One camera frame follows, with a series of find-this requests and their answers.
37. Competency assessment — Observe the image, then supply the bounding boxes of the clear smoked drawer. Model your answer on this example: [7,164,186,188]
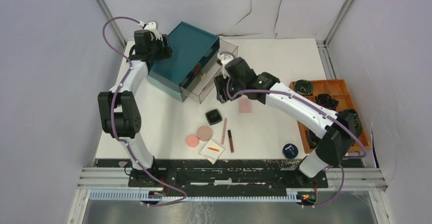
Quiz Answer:
[180,40,238,104]

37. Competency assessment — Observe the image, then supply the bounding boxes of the pink square palette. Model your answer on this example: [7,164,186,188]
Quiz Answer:
[239,97,252,114]

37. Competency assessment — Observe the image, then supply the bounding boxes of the red lipstick tube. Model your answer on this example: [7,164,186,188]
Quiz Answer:
[192,63,201,78]

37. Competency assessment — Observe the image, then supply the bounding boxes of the pink lip pencil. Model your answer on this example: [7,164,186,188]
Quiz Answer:
[221,118,228,145]

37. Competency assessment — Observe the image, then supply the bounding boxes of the dark brown lip gloss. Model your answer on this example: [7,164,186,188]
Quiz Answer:
[228,130,234,153]

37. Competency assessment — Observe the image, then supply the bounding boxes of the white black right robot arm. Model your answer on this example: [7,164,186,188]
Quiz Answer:
[214,52,367,187]

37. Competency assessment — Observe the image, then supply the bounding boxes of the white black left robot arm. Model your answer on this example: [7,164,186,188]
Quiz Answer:
[97,26,172,187]

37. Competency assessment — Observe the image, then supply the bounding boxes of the black gold compact case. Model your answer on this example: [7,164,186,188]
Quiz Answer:
[205,108,223,126]

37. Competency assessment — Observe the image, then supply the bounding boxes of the teal drawer organizer box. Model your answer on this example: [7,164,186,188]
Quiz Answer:
[147,21,220,102]

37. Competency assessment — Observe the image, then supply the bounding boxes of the octagonal pink powder case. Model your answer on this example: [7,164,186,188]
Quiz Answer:
[196,126,213,142]

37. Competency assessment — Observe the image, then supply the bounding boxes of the rolled multicolour tie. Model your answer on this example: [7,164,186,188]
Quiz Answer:
[294,79,313,96]

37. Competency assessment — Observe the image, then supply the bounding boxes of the round coral blush case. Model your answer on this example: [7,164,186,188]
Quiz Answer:
[186,135,200,148]

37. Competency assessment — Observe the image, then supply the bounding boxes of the white patterned palette box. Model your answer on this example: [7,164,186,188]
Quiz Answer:
[199,139,225,164]

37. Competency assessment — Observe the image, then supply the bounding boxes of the rolled dark tie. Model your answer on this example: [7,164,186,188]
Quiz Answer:
[315,94,339,110]

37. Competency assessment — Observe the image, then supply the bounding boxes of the round navy cream tin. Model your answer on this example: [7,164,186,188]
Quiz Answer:
[282,143,299,159]

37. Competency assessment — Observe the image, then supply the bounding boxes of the rolled green patterned tie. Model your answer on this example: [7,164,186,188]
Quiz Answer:
[344,108,363,138]

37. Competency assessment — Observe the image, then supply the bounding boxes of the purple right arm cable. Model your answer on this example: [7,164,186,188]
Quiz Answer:
[218,52,368,208]

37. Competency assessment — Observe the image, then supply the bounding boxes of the black metal base rail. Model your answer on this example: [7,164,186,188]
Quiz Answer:
[128,159,329,197]

